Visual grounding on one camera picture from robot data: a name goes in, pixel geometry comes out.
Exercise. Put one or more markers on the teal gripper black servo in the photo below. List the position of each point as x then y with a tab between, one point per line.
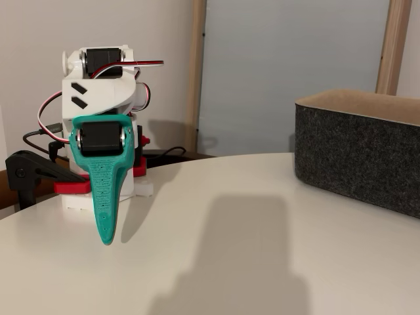
100	138

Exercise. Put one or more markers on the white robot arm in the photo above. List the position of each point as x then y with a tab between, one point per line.
101	95

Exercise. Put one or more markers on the dark grey felt basket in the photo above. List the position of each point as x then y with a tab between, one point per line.
367	164

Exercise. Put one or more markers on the black clamp red pad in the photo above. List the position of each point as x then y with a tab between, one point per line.
140	141
26	167

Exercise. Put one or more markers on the light wooden frame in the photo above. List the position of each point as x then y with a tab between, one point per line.
195	82

